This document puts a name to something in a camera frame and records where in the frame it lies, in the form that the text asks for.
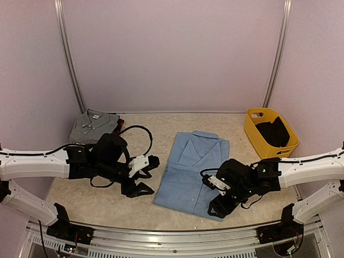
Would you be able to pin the aluminium front rail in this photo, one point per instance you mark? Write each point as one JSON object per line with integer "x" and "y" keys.
{"x": 226, "y": 242}

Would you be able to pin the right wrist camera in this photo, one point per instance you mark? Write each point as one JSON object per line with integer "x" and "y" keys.
{"x": 214, "y": 183}

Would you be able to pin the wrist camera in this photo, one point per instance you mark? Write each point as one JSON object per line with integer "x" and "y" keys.
{"x": 214, "y": 183}
{"x": 141, "y": 166}

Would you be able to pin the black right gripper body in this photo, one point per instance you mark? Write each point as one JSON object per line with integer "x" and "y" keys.
{"x": 229, "y": 207}

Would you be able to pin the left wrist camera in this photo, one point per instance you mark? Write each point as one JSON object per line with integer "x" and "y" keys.
{"x": 141, "y": 166}

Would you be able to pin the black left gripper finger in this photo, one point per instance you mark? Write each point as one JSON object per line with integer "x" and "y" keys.
{"x": 133, "y": 194}
{"x": 142, "y": 188}

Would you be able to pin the red black plaid shirt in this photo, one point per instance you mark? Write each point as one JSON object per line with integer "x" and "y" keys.
{"x": 119, "y": 126}

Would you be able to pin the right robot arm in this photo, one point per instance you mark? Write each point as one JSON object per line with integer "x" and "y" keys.
{"x": 237, "y": 182}

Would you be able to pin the black garment in basket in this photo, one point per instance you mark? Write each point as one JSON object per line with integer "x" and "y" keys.
{"x": 275, "y": 133}

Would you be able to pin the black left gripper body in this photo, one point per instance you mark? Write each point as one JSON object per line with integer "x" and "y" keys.
{"x": 129, "y": 188}

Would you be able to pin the light blue long sleeve shirt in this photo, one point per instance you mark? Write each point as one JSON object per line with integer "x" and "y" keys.
{"x": 181, "y": 188}

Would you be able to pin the yellow plastic basket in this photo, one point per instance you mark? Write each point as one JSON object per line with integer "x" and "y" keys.
{"x": 255, "y": 116}

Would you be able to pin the left aluminium frame post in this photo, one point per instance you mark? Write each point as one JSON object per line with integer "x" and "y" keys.
{"x": 59, "y": 12}

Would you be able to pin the aluminium frame post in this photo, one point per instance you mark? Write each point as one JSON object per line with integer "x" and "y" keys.
{"x": 59, "y": 12}
{"x": 283, "y": 32}

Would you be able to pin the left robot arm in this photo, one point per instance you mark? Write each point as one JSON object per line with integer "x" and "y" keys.
{"x": 108, "y": 158}

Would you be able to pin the grey denim shirt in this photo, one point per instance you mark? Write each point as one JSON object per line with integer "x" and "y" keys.
{"x": 91, "y": 125}

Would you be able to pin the right aluminium frame post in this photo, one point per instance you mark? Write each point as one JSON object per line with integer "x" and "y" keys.
{"x": 283, "y": 32}

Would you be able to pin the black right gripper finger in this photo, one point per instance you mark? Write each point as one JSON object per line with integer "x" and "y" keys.
{"x": 217, "y": 214}
{"x": 213, "y": 208}

